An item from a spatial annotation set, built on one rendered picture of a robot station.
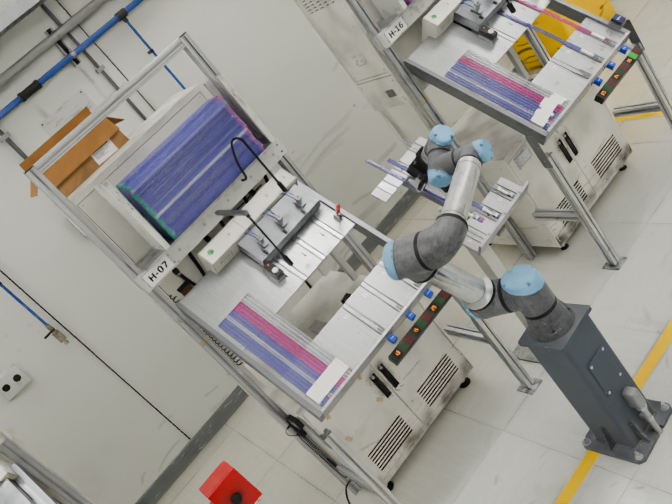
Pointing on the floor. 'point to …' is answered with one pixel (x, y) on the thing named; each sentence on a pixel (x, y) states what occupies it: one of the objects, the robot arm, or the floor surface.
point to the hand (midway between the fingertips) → (422, 189)
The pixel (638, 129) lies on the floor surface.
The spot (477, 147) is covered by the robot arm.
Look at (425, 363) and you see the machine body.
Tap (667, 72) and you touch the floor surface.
